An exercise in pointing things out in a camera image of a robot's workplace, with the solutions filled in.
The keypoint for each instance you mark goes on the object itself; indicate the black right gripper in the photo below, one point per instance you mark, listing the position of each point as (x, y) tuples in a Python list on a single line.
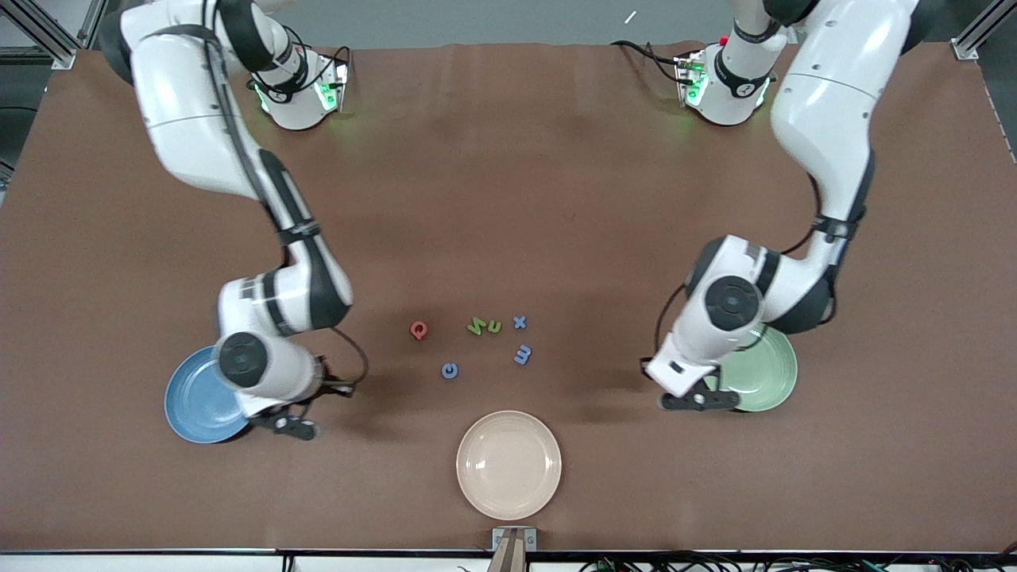
[(326, 381)]

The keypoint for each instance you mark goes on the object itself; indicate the red letter Q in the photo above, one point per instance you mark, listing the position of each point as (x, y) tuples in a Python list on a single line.
[(411, 329)]

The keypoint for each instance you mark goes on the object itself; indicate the blue letter C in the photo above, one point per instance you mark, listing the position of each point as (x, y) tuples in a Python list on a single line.
[(444, 371)]

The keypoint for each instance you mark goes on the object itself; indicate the green letter N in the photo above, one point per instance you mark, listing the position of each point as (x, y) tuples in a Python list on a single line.
[(477, 326)]

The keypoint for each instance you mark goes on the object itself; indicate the blue lowercase letter m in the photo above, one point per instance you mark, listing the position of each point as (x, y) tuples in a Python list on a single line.
[(523, 355)]

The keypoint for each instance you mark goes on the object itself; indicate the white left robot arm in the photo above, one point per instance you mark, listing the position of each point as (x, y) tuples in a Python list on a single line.
[(826, 103)]

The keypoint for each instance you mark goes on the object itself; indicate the left arm base connector plate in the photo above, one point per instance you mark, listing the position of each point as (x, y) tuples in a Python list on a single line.
[(690, 79)]

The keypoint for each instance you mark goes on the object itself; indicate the right arm base connector plate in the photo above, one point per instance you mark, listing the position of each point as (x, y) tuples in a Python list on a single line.
[(332, 87)]

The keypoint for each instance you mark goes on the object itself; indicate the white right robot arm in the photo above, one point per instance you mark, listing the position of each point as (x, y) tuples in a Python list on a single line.
[(183, 87)]

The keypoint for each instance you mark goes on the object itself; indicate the blue plate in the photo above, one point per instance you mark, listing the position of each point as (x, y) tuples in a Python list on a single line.
[(195, 413)]

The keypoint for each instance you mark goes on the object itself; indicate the beige plate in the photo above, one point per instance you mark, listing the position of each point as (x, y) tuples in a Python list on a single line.
[(508, 465)]

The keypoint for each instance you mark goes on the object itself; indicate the green plate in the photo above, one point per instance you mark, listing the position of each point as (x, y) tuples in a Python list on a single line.
[(771, 373)]

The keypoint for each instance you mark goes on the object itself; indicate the white table edge strip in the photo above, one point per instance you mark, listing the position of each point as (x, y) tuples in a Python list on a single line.
[(119, 564)]

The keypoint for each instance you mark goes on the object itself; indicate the brown table mat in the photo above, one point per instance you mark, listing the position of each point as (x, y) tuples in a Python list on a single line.
[(874, 477)]

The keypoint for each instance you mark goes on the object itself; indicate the small metal bracket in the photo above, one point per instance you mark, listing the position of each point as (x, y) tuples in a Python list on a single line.
[(499, 540)]

